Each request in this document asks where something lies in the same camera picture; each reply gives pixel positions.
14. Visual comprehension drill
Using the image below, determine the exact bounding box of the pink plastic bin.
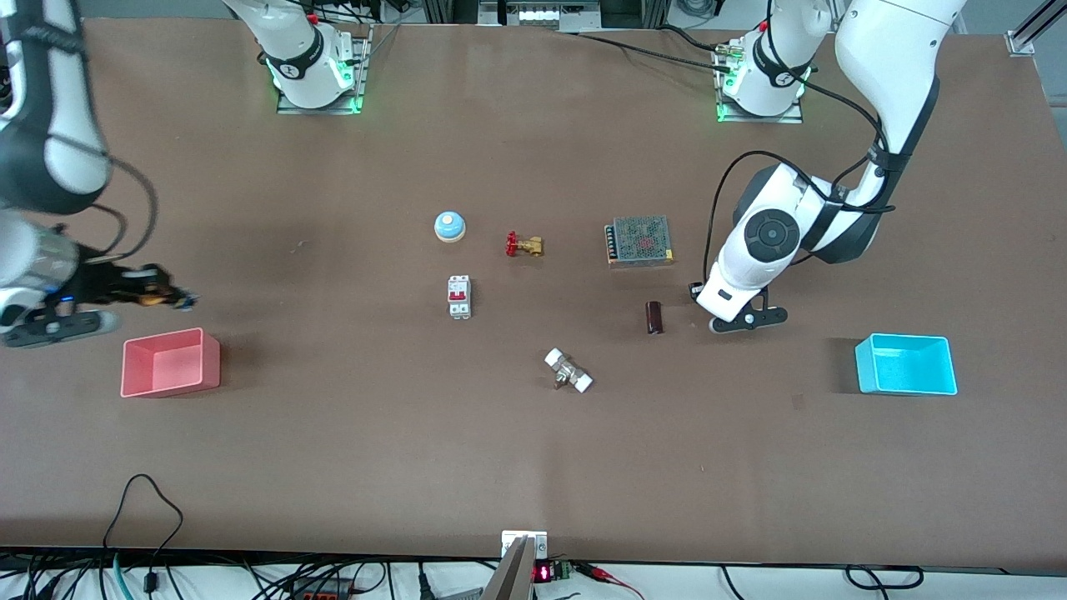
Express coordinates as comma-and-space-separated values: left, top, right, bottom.
121, 327, 222, 399

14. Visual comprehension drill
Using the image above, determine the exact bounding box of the metal mesh power supply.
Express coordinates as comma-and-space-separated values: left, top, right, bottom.
605, 215, 674, 268

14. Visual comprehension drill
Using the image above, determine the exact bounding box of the metal fitting with white caps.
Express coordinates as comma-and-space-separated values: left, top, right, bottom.
544, 348, 594, 393

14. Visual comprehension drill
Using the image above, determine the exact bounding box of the cyan plastic bin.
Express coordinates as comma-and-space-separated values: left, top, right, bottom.
854, 333, 959, 396

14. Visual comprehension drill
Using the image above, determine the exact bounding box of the grey background rack equipment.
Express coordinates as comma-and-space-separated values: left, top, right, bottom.
479, 0, 601, 33

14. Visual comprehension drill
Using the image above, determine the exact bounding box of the aluminium profile bar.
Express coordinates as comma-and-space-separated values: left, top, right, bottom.
1004, 0, 1067, 56

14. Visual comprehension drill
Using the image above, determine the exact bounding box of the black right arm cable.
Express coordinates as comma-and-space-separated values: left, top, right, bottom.
83, 154, 159, 261

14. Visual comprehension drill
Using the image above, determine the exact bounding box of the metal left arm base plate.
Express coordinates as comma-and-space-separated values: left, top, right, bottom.
715, 46, 805, 125

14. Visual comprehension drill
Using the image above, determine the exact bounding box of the black cables to arm base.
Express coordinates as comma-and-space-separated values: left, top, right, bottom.
559, 25, 739, 72

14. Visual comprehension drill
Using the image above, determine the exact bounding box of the black looped cable with ferrite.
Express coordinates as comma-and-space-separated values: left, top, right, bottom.
102, 473, 184, 594

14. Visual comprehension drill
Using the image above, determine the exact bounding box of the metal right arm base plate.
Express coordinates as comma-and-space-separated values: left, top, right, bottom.
277, 23, 372, 115

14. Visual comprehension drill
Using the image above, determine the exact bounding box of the white pole bracket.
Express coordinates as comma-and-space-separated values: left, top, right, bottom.
501, 530, 549, 559

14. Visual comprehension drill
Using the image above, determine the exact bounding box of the red clip lead cable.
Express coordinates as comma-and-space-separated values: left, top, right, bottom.
575, 563, 644, 600

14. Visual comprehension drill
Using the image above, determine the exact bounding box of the black cable at table edge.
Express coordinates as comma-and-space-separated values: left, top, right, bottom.
844, 565, 924, 591

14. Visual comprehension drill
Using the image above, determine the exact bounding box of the grey camera pole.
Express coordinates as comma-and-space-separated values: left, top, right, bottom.
482, 536, 536, 600

